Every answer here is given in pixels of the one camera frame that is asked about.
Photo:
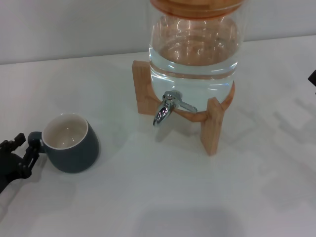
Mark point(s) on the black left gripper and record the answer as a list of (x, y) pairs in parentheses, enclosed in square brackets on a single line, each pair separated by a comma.
[(10, 170)]

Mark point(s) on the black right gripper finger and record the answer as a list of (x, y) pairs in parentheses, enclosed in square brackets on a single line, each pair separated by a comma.
[(313, 79)]

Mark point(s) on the dark grey ceramic cup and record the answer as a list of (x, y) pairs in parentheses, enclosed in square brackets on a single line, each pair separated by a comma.
[(79, 155)]

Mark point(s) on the chrome faucet tap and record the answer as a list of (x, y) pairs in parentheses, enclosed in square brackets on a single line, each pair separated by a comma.
[(163, 113)]

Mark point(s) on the glass water dispenser jar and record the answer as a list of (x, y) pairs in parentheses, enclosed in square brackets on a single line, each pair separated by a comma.
[(195, 61)]

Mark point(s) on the wooden dispenser stand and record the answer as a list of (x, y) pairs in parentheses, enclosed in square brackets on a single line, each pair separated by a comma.
[(142, 86)]

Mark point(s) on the round wooden jar lid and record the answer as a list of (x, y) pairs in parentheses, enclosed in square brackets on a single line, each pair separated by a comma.
[(195, 8)]

